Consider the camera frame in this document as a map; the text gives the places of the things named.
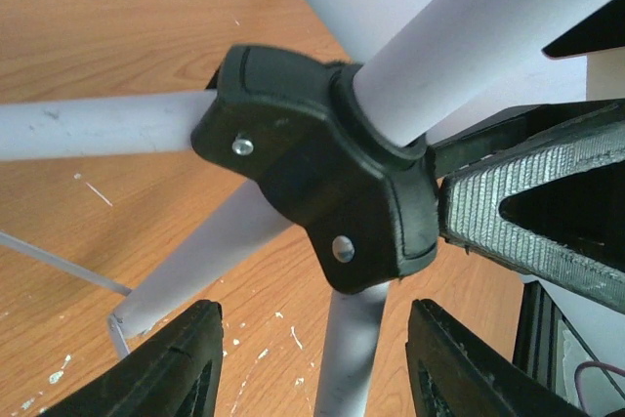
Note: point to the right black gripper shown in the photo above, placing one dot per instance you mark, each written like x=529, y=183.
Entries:
x=553, y=206

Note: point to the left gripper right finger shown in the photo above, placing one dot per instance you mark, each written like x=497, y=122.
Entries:
x=453, y=372

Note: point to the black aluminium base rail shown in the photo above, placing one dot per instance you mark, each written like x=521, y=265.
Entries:
x=549, y=349

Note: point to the white music stand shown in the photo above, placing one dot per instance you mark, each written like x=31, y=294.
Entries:
x=336, y=148

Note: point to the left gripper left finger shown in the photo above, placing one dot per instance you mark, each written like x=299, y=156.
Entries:
x=176, y=372

